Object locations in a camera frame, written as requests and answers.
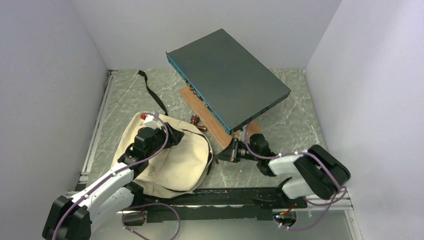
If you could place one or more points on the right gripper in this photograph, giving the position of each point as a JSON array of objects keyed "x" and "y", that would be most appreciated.
[{"x": 227, "y": 154}]

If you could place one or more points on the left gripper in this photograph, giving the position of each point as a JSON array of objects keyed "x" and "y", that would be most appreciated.
[{"x": 174, "y": 136}]

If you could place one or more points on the cream canvas backpack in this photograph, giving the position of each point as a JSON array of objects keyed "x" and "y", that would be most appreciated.
[{"x": 177, "y": 170}]

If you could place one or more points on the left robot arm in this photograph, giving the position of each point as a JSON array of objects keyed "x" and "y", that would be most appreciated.
[{"x": 77, "y": 217}]

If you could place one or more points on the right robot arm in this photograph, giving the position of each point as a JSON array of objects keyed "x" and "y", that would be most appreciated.
[{"x": 309, "y": 172}]

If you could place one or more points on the wooden board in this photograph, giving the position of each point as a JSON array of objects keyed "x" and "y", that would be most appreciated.
[{"x": 213, "y": 126}]

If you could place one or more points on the brown pipe tee fitting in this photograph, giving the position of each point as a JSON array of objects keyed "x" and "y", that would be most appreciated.
[{"x": 194, "y": 120}]

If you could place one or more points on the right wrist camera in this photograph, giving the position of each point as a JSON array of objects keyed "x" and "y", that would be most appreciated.
[{"x": 245, "y": 134}]

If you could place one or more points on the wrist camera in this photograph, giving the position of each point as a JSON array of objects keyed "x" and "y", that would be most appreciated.
[
  {"x": 150, "y": 121},
  {"x": 245, "y": 134}
]

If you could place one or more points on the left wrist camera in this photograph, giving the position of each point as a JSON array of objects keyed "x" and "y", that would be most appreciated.
[{"x": 150, "y": 121}]

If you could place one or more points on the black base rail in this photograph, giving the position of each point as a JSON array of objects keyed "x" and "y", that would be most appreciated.
[{"x": 260, "y": 203}]

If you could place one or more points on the dark grey network switch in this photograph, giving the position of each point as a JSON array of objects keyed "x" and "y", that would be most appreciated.
[{"x": 233, "y": 85}]

